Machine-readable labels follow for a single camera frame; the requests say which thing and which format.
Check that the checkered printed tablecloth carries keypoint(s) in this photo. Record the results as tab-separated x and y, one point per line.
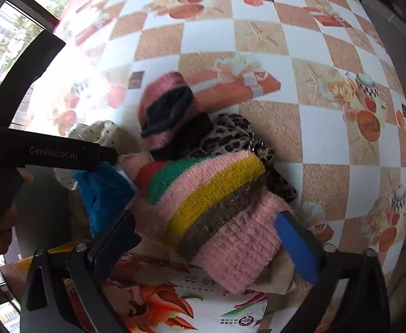
258	7

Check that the blue mesh cloth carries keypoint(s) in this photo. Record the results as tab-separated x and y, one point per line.
102	194

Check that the pink black striped sock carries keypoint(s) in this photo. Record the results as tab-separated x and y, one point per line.
161	86

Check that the red plastic basin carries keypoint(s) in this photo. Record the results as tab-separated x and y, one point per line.
76	5

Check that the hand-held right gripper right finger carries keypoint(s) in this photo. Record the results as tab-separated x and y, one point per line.
296	249

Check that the polka dot scrunchie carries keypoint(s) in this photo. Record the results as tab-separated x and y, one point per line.
98	130

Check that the beige cloth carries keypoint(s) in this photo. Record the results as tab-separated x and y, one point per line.
279	274

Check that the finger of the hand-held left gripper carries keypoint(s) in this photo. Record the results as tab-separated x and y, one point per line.
33	59
98	156

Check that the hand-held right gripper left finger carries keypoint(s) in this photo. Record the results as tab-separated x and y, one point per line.
119	237

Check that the beige sofa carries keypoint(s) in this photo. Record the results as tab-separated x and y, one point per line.
402	284

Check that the person's left hand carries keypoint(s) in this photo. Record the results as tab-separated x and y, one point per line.
10	225

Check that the multicolour striped knit sock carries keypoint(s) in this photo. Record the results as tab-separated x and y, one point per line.
206	197

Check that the red patterned carton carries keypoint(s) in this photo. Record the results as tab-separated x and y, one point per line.
175	301

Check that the leopard print scrunchie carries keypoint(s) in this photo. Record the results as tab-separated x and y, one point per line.
230	135

